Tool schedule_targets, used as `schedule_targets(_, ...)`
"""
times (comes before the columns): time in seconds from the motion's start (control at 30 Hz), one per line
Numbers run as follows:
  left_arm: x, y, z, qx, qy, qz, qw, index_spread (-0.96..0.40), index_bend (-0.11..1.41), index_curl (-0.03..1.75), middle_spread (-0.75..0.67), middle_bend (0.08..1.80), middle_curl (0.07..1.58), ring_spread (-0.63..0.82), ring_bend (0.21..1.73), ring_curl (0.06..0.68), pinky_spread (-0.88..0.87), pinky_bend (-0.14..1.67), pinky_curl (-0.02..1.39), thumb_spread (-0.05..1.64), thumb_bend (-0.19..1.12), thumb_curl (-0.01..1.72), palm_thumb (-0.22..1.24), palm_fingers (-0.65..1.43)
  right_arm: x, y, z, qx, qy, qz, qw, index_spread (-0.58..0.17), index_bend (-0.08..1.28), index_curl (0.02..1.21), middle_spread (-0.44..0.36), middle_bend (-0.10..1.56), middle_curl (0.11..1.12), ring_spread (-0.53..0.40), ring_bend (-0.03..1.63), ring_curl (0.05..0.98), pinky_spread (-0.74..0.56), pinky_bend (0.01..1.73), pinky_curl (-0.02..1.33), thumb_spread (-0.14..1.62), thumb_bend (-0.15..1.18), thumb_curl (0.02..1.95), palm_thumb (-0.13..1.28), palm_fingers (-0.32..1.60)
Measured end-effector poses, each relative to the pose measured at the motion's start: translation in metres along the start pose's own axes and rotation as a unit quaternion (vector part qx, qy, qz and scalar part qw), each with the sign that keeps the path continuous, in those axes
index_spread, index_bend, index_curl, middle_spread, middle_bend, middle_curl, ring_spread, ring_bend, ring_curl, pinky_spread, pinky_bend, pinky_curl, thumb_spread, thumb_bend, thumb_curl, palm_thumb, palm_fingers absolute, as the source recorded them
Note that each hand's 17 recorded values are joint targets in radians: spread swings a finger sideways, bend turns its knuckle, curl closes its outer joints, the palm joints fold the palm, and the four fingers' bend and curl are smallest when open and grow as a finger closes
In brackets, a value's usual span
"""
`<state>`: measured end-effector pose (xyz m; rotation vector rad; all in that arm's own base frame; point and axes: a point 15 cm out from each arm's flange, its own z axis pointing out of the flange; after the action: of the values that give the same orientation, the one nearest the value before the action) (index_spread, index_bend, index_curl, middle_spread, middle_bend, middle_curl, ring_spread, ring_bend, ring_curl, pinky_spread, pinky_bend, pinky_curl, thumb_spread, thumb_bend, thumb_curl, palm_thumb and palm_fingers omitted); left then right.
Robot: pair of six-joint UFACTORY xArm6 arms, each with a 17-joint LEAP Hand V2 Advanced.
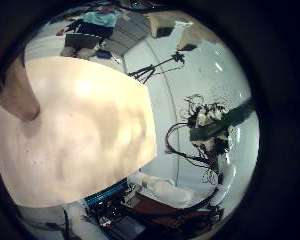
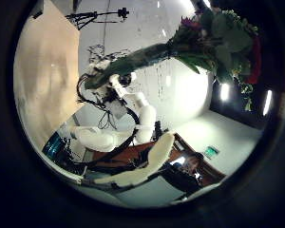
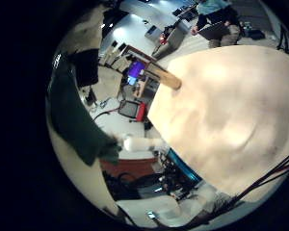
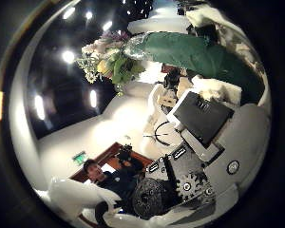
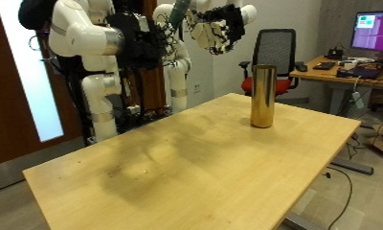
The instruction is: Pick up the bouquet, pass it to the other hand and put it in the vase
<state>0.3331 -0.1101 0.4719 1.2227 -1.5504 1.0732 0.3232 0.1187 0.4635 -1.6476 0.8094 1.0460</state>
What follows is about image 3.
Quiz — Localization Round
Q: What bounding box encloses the flower bouquet with green handle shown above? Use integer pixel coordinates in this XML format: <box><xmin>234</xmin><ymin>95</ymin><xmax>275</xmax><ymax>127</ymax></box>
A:
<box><xmin>47</xmin><ymin>52</ymin><xmax>123</xmax><ymax>167</ymax></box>

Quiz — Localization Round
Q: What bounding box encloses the tall gold cylinder vase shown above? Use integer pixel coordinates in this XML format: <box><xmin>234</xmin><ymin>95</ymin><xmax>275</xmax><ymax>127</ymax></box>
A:
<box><xmin>146</xmin><ymin>62</ymin><xmax>183</xmax><ymax>90</ymax></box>

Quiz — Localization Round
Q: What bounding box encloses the black mesh chair red seat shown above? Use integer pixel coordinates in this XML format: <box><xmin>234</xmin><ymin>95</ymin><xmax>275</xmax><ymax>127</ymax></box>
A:
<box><xmin>118</xmin><ymin>99</ymin><xmax>148</xmax><ymax>122</ymax></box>

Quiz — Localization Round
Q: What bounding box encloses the grey laptop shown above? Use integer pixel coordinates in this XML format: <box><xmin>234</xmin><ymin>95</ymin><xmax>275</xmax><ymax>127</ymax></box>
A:
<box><xmin>197</xmin><ymin>21</ymin><xmax>231</xmax><ymax>41</ymax></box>

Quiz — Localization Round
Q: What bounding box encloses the person in teal shirt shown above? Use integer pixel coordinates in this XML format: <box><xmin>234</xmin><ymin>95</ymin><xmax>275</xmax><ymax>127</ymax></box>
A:
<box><xmin>191</xmin><ymin>0</ymin><xmax>243</xmax><ymax>49</ymax></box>

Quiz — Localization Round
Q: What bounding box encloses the black hand cable bundle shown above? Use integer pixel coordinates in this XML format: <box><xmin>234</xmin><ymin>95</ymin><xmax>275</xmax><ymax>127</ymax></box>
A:
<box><xmin>182</xmin><ymin>148</ymin><xmax>289</xmax><ymax>227</ymax></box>

